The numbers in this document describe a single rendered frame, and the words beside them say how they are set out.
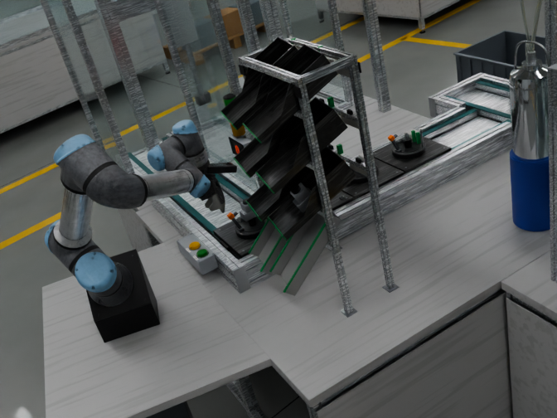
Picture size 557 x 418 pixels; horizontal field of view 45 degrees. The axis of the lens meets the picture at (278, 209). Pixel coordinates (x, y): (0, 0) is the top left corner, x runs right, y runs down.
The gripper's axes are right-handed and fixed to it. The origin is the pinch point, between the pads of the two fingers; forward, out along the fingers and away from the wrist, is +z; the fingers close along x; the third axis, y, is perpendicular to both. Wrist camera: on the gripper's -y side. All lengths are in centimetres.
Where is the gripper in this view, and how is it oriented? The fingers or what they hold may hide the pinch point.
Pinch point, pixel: (223, 208)
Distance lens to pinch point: 237.7
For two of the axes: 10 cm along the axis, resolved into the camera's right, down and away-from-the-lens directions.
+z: 3.0, 8.2, 4.9
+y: -8.1, 4.9, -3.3
